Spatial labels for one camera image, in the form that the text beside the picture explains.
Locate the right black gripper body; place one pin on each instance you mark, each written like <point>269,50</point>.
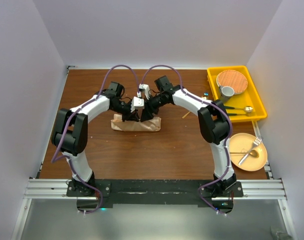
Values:
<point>154,103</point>

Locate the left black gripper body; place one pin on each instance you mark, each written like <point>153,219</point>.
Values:
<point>124,109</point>

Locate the peach satin napkin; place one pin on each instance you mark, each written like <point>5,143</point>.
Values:
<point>153,125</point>

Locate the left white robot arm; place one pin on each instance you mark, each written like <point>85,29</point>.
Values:
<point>70,132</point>

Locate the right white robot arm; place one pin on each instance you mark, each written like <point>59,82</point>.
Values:
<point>215,125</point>

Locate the grey white cup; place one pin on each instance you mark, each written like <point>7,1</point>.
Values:
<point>226,93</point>

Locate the yellow plastic tray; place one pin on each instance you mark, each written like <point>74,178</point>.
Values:
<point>250,97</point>

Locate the woven orange round plate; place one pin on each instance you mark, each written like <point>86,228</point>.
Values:
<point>234,79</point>

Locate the gold black spoon in tray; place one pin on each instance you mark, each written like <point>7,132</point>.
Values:
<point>247,109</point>

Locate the beige round plate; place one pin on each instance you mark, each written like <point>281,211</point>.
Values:
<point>242,142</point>

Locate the silver fork on plate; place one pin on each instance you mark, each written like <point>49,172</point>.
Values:
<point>255,143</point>

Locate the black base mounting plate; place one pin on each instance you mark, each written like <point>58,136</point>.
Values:
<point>154,192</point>

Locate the gold spoon on plate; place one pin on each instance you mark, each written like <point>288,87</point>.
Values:
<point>252,153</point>

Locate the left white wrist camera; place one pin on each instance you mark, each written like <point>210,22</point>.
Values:
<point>137,102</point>

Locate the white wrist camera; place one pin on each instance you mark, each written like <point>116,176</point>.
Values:
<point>137,102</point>
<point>144,89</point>

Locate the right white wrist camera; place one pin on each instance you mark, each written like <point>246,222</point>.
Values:
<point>144,89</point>

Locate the black handled utensil in tray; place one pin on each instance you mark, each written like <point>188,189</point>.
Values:
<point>239,114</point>

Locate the aluminium rail frame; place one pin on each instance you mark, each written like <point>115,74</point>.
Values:
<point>176,152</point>

